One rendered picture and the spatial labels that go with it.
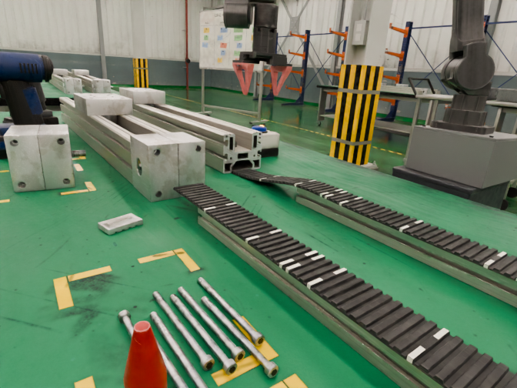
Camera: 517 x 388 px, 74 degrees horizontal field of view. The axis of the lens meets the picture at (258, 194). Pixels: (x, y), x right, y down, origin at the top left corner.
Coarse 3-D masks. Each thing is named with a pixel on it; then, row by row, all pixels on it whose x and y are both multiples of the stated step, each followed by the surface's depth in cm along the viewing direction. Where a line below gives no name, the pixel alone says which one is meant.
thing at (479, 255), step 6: (480, 246) 40; (486, 246) 40; (474, 252) 39; (480, 252) 39; (486, 252) 39; (492, 252) 39; (498, 252) 40; (462, 258) 38; (468, 258) 38; (474, 258) 38; (480, 258) 38; (486, 258) 38
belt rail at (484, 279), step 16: (304, 192) 58; (320, 208) 56; (336, 208) 53; (352, 224) 51; (368, 224) 50; (384, 240) 47; (400, 240) 46; (416, 240) 43; (416, 256) 44; (432, 256) 42; (448, 256) 40; (448, 272) 41; (464, 272) 39; (480, 272) 38; (480, 288) 38; (496, 288) 37; (512, 288) 35; (512, 304) 36
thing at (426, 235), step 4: (428, 228) 45; (432, 228) 45; (436, 228) 45; (420, 232) 43; (424, 232) 43; (428, 232) 44; (432, 232) 43; (436, 232) 43; (440, 232) 44; (444, 232) 44; (412, 236) 43; (416, 236) 42; (420, 236) 43; (424, 236) 42; (428, 236) 42; (432, 236) 42; (436, 236) 43; (424, 240) 42; (428, 240) 42
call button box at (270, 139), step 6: (264, 132) 89; (270, 132) 91; (276, 132) 91; (258, 138) 87; (264, 138) 88; (270, 138) 89; (276, 138) 90; (264, 144) 88; (270, 144) 90; (276, 144) 91; (264, 150) 89; (270, 150) 90; (276, 150) 91; (264, 156) 90
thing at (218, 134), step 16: (144, 112) 111; (160, 112) 98; (176, 112) 106; (192, 112) 101; (176, 128) 90; (192, 128) 82; (208, 128) 77; (224, 128) 84; (240, 128) 80; (208, 144) 77; (224, 144) 74; (240, 144) 80; (256, 144) 77; (208, 160) 78; (224, 160) 73; (240, 160) 76; (256, 160) 80
